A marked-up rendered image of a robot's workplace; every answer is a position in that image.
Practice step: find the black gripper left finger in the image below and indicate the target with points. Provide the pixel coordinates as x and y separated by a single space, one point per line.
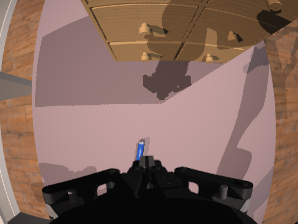
63 196

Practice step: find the blue aa battery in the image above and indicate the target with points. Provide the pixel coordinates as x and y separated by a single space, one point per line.
140 150

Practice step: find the small brown chest of drawers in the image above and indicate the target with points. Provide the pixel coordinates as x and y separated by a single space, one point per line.
197 14

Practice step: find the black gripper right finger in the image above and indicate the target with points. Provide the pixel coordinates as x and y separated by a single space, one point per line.
225 190

